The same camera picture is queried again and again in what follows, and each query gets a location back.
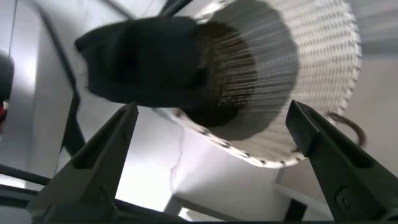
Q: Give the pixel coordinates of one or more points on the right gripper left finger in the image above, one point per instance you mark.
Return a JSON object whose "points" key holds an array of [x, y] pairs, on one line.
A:
{"points": [[87, 186]]}

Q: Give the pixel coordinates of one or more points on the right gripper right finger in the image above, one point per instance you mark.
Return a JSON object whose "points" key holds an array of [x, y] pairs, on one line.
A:
{"points": [[351, 177]]}

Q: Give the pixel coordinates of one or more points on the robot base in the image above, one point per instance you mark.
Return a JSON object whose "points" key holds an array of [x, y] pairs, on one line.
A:
{"points": [[40, 93]]}

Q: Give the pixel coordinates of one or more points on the black clothes rack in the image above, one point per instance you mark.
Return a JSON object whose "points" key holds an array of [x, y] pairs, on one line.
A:
{"points": [[18, 175]]}

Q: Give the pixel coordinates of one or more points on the white laundry basket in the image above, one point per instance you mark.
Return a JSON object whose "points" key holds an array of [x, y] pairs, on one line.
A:
{"points": [[311, 62]]}

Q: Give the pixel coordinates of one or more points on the black garment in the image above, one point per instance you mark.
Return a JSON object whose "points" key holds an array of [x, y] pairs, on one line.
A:
{"points": [[149, 62]]}

